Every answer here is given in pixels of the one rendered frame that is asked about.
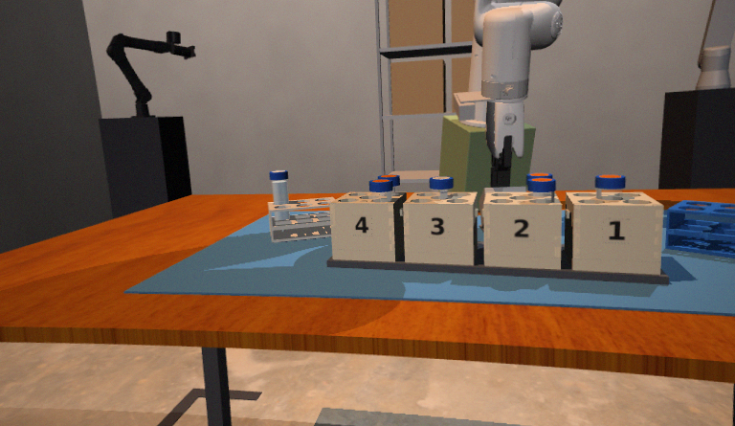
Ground light blue bench mat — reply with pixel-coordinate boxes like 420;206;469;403
123;210;735;317

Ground blue tube rack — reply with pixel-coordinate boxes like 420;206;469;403
665;200;735;258

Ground conical tube with pink liquid and blue cap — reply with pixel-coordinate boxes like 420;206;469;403
595;175;626;200

